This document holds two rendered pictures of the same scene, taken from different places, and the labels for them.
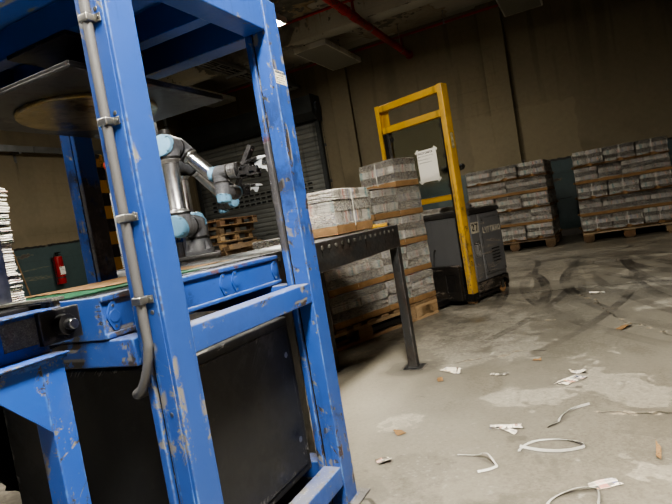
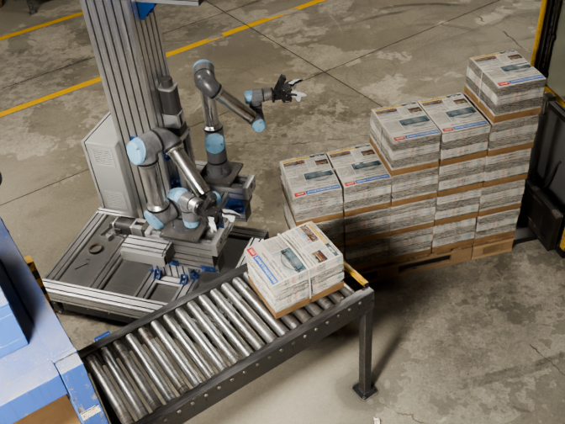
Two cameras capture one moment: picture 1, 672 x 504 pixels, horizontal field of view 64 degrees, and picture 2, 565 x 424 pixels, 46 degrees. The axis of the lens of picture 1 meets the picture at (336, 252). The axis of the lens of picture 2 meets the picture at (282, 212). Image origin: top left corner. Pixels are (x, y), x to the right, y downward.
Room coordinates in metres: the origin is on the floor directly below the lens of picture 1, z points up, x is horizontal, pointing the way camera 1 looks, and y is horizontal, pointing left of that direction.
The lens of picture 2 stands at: (0.90, -1.20, 3.18)
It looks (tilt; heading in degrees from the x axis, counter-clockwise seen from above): 40 degrees down; 33
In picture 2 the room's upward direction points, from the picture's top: 5 degrees counter-clockwise
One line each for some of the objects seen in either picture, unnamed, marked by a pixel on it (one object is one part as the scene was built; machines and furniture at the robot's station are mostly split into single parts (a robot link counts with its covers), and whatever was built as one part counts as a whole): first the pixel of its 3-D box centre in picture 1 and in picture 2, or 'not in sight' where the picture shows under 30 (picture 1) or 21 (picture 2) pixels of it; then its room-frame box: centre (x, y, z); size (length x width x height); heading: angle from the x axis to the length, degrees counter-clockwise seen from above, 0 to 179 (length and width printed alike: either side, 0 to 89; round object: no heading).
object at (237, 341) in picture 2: not in sight; (224, 325); (2.47, 0.18, 0.78); 0.47 x 0.05 x 0.05; 64
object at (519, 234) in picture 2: (407, 315); (462, 248); (4.20, -0.47, 0.05); 1.05 x 0.10 x 0.04; 132
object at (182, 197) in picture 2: (219, 173); (186, 199); (2.76, 0.52, 1.21); 0.11 x 0.08 x 0.09; 76
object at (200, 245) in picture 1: (198, 245); (184, 218); (2.95, 0.74, 0.87); 0.15 x 0.15 x 0.10
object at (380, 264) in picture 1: (340, 284); (379, 212); (3.92, 0.01, 0.42); 1.17 x 0.39 x 0.83; 132
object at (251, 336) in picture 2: not in sight; (236, 320); (2.53, 0.16, 0.78); 0.47 x 0.05 x 0.05; 64
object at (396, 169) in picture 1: (398, 239); (491, 161); (4.41, -0.53, 0.65); 0.39 x 0.30 x 1.29; 42
